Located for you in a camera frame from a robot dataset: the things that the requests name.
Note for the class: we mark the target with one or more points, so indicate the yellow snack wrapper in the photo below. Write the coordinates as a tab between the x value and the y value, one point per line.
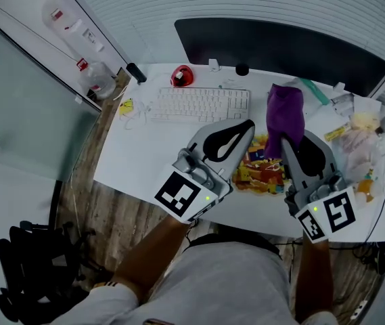
337	132

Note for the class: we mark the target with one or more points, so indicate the clear dispenser water bottle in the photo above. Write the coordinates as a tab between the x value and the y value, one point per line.
58	12

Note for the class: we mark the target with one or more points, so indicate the white power strip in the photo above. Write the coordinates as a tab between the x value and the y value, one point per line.
358	310

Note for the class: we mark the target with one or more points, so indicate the small white stand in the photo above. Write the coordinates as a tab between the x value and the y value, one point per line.
338	88
214	65

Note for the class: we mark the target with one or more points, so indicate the red round object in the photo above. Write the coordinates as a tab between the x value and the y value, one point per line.
182	76

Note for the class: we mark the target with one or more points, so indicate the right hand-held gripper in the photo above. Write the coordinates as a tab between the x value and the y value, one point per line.
337	212

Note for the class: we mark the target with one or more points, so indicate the dark grey partition screen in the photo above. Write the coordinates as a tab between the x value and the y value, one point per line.
263	46

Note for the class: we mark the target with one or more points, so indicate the black cylinder speaker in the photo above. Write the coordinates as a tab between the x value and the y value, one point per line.
136	73

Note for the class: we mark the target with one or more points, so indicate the orange drink bottle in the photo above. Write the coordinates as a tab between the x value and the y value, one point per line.
365	188

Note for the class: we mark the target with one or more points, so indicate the person's grey shirt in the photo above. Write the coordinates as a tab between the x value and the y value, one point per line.
219	289

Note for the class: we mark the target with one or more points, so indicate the black round puck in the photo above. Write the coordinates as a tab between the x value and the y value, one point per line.
242	69

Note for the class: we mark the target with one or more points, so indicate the white folded paper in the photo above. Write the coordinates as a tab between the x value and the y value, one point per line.
366	104

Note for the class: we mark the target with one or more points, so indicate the white water dispenser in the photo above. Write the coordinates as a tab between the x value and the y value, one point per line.
85	37

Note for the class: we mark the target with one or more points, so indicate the purple cloth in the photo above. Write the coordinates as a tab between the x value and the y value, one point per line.
285	113

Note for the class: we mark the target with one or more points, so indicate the person's black shorts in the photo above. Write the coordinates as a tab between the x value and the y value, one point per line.
232	239

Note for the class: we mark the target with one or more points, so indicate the person's left forearm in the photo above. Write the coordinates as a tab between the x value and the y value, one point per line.
148	252

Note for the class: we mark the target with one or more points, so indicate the clear plastic food bag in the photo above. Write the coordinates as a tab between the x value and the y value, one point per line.
361	141

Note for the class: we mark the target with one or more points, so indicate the black office chair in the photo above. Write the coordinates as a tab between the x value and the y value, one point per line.
36	266

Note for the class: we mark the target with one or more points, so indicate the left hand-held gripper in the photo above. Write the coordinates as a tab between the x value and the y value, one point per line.
178	195

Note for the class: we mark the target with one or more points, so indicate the small yellow note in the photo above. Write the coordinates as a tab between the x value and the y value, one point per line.
126	107

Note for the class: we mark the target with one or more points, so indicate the clear water jug red cap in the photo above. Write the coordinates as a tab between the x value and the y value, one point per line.
99	80

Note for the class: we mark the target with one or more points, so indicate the white keyboard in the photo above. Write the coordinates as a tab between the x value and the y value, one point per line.
195	105

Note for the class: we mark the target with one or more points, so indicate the transparent document folder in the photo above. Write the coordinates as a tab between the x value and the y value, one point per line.
315	91

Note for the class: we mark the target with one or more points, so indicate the frosted glass door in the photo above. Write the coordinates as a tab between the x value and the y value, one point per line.
26	113

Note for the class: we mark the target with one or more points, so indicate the person's right forearm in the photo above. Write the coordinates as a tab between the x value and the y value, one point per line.
314	276

